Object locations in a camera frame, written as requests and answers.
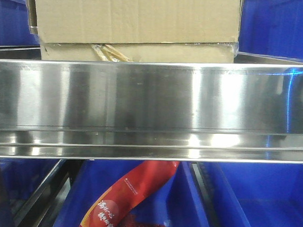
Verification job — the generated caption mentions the crumpled yellowish packing tape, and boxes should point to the crumpled yellowish packing tape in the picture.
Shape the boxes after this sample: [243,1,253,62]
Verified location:
[91,44,132,62]

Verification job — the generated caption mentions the blue bin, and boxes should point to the blue bin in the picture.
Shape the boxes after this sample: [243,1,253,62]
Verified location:
[199,162,303,227]
[0,158,58,200]
[0,0,39,46]
[52,160,210,227]
[239,0,303,60]

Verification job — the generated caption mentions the stainless steel shelf edge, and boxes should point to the stainless steel shelf edge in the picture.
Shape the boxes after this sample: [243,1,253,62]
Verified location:
[0,59,303,164]

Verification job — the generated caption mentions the blue bin lower left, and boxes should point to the blue bin lower left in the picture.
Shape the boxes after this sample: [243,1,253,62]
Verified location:
[0,158,58,200]

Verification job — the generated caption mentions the blue bin upper left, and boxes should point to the blue bin upper left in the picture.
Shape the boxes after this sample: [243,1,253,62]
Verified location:
[0,0,39,46]

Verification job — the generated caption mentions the blue bin upper right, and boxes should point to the blue bin upper right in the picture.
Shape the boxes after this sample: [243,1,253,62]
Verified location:
[239,0,303,60]

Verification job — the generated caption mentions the brown cardboard box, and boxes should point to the brown cardboard box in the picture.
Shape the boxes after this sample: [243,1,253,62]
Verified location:
[26,0,244,63]

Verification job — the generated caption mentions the red snack packet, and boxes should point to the red snack packet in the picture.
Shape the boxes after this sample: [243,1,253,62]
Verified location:
[78,160,180,227]

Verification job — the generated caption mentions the blue bin lower centre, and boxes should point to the blue bin lower centre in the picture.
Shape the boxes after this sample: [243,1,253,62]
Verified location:
[52,160,210,227]

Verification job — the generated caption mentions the blue bin lower right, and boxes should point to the blue bin lower right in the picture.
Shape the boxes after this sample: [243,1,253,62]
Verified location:
[199,162,303,227]

